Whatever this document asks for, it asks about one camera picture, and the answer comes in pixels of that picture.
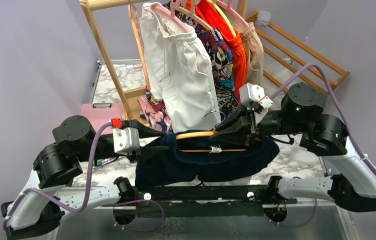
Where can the wooden slatted shelf rack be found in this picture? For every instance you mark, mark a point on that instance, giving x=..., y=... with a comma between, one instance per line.
x=284, y=54

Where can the beige shorts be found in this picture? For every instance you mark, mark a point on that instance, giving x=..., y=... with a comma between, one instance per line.
x=249, y=55

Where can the orange red shorts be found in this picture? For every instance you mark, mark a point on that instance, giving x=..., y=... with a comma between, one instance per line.
x=220, y=43

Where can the wooden clothes rack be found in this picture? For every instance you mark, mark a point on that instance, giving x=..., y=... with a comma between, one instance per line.
x=131, y=108

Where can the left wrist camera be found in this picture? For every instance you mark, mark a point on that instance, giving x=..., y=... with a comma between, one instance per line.
x=125, y=135

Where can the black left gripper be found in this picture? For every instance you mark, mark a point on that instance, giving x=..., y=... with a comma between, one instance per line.
x=143, y=152

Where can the orange wooden hanger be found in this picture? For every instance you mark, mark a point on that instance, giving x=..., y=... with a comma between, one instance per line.
x=194, y=135

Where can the pink navy patterned shorts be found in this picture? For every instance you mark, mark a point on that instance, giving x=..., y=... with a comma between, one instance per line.
x=155, y=113

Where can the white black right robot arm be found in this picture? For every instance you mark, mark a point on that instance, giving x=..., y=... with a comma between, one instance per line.
x=325, y=135

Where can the navy blue shorts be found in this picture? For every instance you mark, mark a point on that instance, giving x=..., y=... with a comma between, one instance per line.
x=203, y=159

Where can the comic print shorts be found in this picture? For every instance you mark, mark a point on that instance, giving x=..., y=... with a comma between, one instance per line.
x=194, y=62

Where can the orange twisted hanger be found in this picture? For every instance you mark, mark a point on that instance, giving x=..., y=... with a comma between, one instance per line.
x=133, y=15

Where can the pink hanger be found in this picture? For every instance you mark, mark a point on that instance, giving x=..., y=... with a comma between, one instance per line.
x=170, y=14
x=234, y=17

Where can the beige wooden hanger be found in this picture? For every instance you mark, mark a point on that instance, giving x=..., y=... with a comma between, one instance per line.
x=191, y=13

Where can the pink hanger right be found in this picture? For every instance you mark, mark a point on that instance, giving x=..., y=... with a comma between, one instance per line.
x=234, y=17

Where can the yellow hanger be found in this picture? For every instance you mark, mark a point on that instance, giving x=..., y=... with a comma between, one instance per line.
x=223, y=16

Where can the clear paperclip jar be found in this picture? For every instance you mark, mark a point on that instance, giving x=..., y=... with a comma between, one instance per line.
x=263, y=19

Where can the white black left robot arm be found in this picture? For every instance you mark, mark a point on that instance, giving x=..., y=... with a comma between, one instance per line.
x=60, y=182

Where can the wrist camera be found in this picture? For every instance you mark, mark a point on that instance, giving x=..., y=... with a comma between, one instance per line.
x=125, y=135
x=254, y=98

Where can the pink clipboard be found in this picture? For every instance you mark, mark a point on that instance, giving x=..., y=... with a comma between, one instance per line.
x=100, y=113

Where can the pink hanger left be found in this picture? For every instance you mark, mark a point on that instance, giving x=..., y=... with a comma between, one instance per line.
x=170, y=14

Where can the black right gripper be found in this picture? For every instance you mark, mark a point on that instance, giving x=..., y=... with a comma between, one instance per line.
x=238, y=123

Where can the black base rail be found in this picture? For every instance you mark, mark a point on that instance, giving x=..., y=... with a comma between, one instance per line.
x=197, y=201

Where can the white shorts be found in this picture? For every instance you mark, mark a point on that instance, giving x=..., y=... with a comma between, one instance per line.
x=180, y=72

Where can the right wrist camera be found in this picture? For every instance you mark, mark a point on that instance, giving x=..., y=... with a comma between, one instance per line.
x=254, y=98

